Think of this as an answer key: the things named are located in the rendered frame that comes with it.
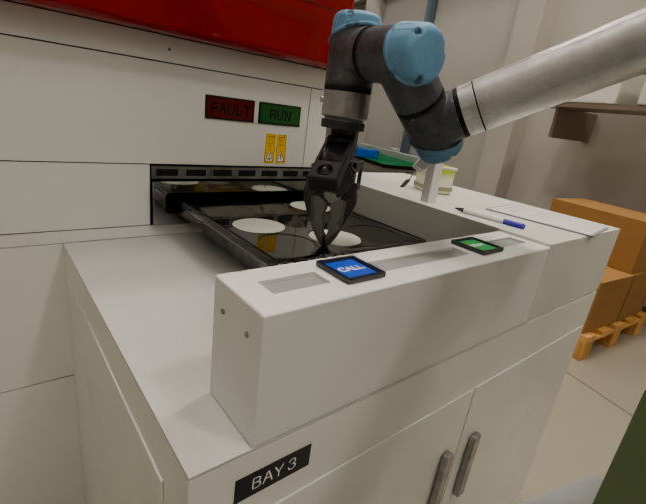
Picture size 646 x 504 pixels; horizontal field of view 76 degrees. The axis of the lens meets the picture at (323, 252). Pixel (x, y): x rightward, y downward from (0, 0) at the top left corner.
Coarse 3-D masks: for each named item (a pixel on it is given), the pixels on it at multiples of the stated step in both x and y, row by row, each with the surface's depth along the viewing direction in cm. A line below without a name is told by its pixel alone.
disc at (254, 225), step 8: (232, 224) 78; (240, 224) 78; (248, 224) 79; (256, 224) 80; (264, 224) 80; (272, 224) 81; (280, 224) 82; (256, 232) 75; (264, 232) 75; (272, 232) 76
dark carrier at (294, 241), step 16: (208, 208) 87; (224, 208) 88; (240, 208) 90; (256, 208) 92; (272, 208) 94; (288, 208) 96; (224, 224) 77; (288, 224) 83; (304, 224) 84; (352, 224) 90; (368, 224) 91; (256, 240) 71; (272, 240) 72; (288, 240) 73; (304, 240) 74; (368, 240) 79; (384, 240) 81; (400, 240) 82; (272, 256) 64; (288, 256) 65
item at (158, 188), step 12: (156, 180) 86; (168, 180) 87; (180, 180) 89; (192, 180) 91; (204, 180) 92; (216, 180) 94; (228, 180) 96; (240, 180) 98; (252, 180) 100; (264, 180) 102; (276, 180) 104; (288, 180) 106; (300, 180) 109; (156, 192) 86; (168, 192) 87; (180, 192) 89; (192, 192) 91; (156, 204) 87; (156, 216) 87; (168, 216) 89; (180, 216) 91; (192, 216) 92
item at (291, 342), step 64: (384, 256) 52; (448, 256) 57; (512, 256) 60; (256, 320) 35; (320, 320) 38; (384, 320) 45; (448, 320) 54; (512, 320) 68; (256, 384) 36; (320, 384) 42; (384, 384) 49
